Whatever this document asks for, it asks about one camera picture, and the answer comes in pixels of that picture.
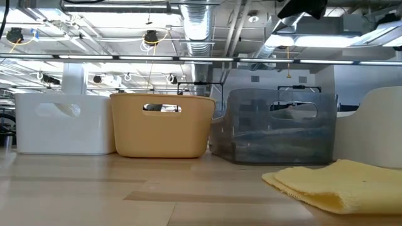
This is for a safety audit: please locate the black rectangular stand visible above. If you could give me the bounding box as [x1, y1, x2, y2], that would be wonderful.
[278, 85, 322, 94]

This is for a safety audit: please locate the grey translucent plastic bin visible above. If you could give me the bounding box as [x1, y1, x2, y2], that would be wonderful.
[209, 88, 339, 166]

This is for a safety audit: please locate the white plastic bin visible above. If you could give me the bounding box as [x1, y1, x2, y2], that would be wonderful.
[332, 86, 402, 170]
[14, 93, 116, 156]

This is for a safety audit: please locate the yellow folded cloth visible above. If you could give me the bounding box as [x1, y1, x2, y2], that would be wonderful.
[261, 159, 402, 215]

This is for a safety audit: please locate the orange plastic bin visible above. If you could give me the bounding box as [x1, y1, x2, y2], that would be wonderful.
[109, 93, 217, 159]

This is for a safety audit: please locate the long ceiling light strip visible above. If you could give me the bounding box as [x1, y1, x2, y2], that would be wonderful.
[0, 53, 402, 66]

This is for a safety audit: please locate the silver smooth ventilation duct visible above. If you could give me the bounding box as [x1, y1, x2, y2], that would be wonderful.
[251, 0, 318, 72]

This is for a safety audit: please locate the yellow hanging cord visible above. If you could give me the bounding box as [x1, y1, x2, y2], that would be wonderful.
[285, 46, 292, 79]

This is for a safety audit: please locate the silver ribbed ventilation duct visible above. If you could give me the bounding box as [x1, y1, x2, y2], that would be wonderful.
[179, 0, 218, 85]

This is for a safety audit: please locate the black ceiling box yellow cable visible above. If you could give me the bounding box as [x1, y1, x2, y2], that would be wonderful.
[141, 28, 172, 53]
[5, 26, 38, 54]

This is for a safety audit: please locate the black hanging cable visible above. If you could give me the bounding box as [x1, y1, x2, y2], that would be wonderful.
[0, 0, 10, 39]

